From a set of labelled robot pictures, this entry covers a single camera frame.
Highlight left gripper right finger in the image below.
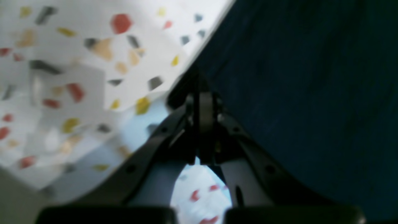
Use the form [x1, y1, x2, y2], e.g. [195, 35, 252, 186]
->
[199, 92, 366, 224]

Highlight black t-shirt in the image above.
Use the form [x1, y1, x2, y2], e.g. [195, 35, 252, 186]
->
[195, 0, 398, 222]

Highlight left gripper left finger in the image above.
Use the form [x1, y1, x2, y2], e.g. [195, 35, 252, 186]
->
[36, 94, 196, 224]

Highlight terrazzo patterned tablecloth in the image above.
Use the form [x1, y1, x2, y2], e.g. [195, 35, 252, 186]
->
[1, 0, 233, 224]

